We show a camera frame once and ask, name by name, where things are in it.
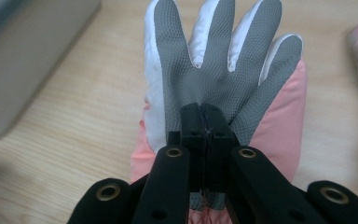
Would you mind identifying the pink ski glove grey palm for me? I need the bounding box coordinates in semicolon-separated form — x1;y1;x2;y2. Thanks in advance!
130;0;309;224

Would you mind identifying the grey-rimmed plastic bin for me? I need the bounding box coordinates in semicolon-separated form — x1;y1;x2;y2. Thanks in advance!
0;0;103;143

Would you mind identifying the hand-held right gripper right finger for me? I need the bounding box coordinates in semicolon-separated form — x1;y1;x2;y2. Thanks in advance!
204;103;328;224

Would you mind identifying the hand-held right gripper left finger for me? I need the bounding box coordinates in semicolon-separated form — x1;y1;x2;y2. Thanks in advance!
131;102;207;224

